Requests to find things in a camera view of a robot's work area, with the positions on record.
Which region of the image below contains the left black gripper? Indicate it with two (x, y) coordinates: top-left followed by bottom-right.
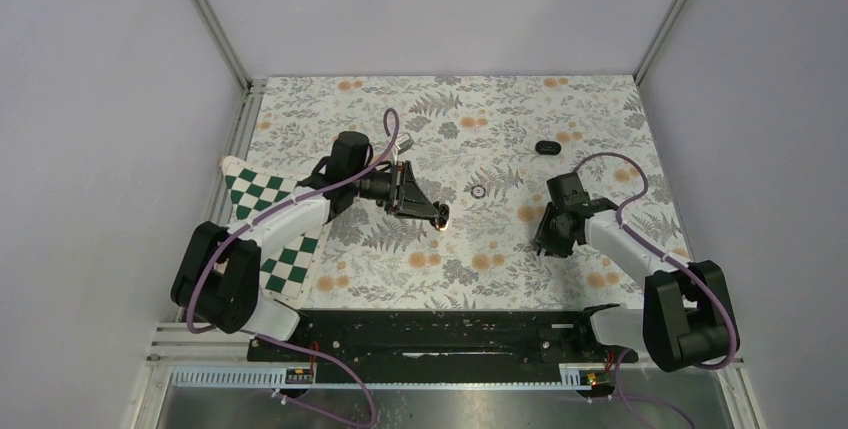
(351, 161), (439, 221)

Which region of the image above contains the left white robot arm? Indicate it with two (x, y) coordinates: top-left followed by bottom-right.
(171, 131), (450, 360)

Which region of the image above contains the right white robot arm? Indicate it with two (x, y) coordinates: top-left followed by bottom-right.
(533, 173), (741, 372)

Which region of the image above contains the small black oval object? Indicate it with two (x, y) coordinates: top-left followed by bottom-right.
(534, 140), (562, 155)

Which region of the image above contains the floral patterned table mat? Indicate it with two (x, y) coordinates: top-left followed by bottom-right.
(244, 75), (688, 309)

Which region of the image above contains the green white checkered mat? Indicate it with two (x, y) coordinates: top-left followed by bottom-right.
(220, 156), (329, 308)

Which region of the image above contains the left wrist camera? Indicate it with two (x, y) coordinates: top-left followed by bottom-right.
(394, 133), (415, 155)

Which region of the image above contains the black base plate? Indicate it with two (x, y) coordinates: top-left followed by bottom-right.
(246, 308), (641, 388)

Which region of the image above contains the perforated metal rail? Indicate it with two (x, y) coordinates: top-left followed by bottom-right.
(170, 362), (598, 393)

